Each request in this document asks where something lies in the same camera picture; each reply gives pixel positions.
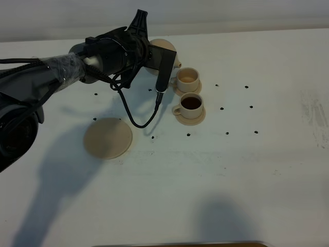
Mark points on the beige cup saucer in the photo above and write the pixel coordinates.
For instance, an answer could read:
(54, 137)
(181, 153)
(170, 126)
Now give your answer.
(191, 122)
(198, 89)

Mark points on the beige teacup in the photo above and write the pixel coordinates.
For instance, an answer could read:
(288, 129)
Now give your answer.
(190, 106)
(186, 78)

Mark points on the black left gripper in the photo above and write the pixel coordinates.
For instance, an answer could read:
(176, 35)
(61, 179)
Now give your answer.
(134, 40)

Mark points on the beige ceramic teapot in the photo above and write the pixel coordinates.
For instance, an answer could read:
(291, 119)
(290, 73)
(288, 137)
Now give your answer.
(167, 45)

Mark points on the beige far teacup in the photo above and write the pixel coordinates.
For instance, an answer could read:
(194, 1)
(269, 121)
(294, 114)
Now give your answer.
(186, 78)

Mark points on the beige near teacup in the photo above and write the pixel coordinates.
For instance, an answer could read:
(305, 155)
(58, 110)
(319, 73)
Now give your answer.
(190, 106)

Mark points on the beige round teapot saucer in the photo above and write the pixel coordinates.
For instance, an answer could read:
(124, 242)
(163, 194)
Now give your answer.
(107, 138)

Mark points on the beige near cup saucer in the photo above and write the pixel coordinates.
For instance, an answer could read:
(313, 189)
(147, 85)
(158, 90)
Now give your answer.
(191, 122)

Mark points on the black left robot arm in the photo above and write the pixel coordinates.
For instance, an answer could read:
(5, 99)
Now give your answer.
(114, 57)

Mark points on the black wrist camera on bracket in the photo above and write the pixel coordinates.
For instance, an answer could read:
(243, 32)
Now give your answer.
(163, 61)

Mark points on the beige far cup saucer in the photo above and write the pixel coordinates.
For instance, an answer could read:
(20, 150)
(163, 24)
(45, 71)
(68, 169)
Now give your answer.
(198, 89)

